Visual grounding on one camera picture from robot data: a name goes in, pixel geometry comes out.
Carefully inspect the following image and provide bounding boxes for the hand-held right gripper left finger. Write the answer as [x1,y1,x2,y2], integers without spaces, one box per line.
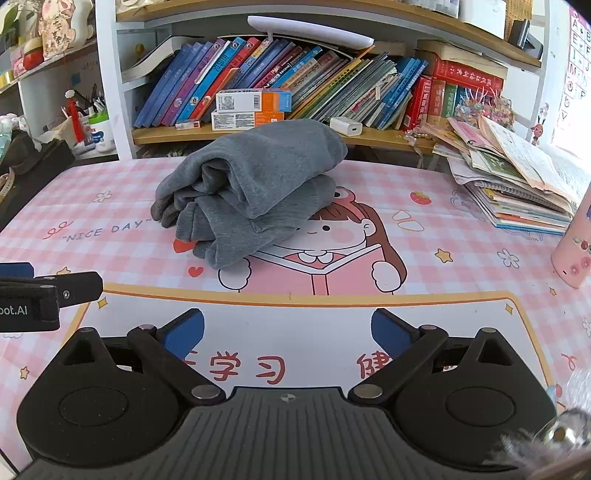
[58,308,228,408]

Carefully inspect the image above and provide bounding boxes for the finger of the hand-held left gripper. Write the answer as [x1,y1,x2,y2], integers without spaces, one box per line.
[0,271,105,308]
[0,262,36,279]

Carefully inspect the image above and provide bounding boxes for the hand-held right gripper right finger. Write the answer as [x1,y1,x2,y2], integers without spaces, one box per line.
[347,308,515,408]

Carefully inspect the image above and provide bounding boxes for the grey pants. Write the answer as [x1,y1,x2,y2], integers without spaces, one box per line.
[150,117,348,270]

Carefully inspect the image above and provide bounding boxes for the pink printed table mat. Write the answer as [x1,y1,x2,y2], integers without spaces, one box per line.
[0,157,591,472]

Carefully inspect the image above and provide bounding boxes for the black bag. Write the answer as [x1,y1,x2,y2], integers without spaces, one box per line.
[0,131,76,232]

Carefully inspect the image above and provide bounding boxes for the white bottle blue label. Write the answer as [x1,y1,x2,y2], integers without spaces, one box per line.
[89,113,117,154]

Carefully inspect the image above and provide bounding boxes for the red tassel ornament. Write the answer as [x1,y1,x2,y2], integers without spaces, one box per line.
[64,89,88,145]

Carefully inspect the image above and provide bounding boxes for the bunch of pens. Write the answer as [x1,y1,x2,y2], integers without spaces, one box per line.
[74,83,109,118]

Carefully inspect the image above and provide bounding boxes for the wooden bookshelf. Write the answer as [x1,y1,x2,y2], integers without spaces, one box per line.
[95,0,546,160]

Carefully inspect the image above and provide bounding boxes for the pile of booklets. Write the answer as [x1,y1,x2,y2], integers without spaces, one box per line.
[431,115,591,236]

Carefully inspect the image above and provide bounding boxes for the pink bottle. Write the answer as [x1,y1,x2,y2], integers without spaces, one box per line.
[551,187,591,289]

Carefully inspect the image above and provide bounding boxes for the white charger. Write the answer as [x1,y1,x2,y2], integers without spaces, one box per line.
[329,117,364,138]

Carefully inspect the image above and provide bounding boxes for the orange white box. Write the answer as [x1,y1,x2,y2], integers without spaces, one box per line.
[211,111,284,131]
[215,89,293,113]

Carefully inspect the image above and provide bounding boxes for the row of colourful books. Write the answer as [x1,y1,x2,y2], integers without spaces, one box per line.
[134,37,469,132]

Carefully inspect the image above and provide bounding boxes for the colourful bead ornament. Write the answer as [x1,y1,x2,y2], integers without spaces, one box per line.
[455,88,515,132]

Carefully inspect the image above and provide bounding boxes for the cartoon paper cutout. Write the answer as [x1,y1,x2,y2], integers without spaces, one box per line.
[37,0,95,58]

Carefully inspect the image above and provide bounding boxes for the thick red book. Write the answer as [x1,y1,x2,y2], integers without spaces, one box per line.
[431,54,505,95]

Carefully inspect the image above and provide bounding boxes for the thick yellowed book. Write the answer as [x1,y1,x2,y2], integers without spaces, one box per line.
[416,39,509,70]

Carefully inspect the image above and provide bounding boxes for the long white plastic object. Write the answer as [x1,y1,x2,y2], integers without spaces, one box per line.
[247,15,376,48]

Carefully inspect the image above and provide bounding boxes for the black device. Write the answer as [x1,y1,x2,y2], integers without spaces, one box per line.
[507,18,544,51]

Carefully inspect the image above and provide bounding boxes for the white bead string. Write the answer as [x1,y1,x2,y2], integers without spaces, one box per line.
[404,124,444,169]

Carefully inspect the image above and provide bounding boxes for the grey fluffy keychain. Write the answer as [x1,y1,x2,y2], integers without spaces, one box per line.
[492,364,591,480]

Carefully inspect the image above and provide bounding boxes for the cartoon wall sticker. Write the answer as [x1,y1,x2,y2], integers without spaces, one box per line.
[530,104,550,146]

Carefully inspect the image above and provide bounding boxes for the alphabet wall poster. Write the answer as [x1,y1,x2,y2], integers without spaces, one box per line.
[551,7,591,148]

